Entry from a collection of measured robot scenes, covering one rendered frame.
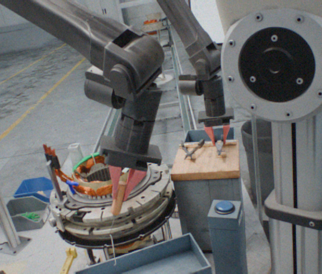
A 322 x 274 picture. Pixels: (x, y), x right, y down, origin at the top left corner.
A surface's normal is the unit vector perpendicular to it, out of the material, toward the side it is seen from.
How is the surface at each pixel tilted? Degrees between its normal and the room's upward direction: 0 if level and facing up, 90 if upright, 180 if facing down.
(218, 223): 90
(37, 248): 0
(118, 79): 107
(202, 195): 90
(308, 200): 90
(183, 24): 94
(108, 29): 38
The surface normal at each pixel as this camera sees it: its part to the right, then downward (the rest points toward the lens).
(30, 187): 0.01, 0.34
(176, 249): 0.28, 0.32
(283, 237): -0.60, 0.40
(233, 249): -0.34, 0.41
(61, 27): -0.51, 0.61
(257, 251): -0.17, -0.91
